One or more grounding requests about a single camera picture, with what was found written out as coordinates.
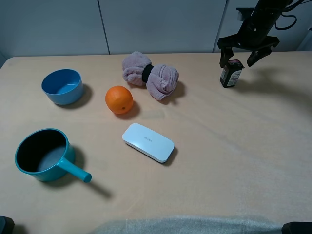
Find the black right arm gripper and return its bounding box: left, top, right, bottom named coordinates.
left=217, top=0, right=279, bottom=68

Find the small dark carton box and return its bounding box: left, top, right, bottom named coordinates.
left=220, top=59, right=244, bottom=88

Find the grey robot base front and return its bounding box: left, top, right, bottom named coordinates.
left=90, top=216, right=282, bottom=234

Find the black left shoulder block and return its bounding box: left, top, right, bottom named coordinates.
left=0, top=216, right=15, bottom=234

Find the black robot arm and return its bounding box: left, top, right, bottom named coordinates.
left=217, top=0, right=305, bottom=68

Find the black right shoulder block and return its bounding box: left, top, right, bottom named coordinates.
left=281, top=222, right=312, bottom=234

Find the pink rolled towel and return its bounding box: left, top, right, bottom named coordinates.
left=122, top=51, right=179, bottom=101

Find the black band on towel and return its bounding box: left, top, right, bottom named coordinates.
left=142, top=64, right=154, bottom=83

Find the white rectangular case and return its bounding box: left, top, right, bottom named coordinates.
left=122, top=123, right=175, bottom=163

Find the orange fruit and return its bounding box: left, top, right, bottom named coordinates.
left=105, top=86, right=134, bottom=115

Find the blue plastic bowl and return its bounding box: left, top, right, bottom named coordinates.
left=41, top=69, right=83, bottom=105

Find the teal saucepan with handle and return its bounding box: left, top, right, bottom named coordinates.
left=15, top=128, right=92, bottom=183

